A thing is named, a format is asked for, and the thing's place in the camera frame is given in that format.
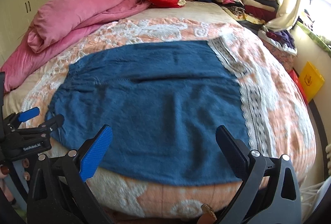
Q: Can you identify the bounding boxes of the yellow box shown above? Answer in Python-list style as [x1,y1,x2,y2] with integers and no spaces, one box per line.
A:
[299,61,325,102]

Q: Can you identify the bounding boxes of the purple clothes pile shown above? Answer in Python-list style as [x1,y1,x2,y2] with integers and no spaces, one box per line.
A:
[258,30,297,56]

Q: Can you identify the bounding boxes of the stack of folded clothes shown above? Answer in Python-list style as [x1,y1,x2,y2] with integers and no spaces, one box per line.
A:
[211,0,279,33]

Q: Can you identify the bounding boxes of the blue jeans with lace hem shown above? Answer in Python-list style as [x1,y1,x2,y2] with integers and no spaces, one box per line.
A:
[45,41,248,187]

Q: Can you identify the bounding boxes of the pink folded duvet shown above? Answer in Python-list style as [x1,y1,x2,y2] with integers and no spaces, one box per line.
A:
[1,0,150,93]

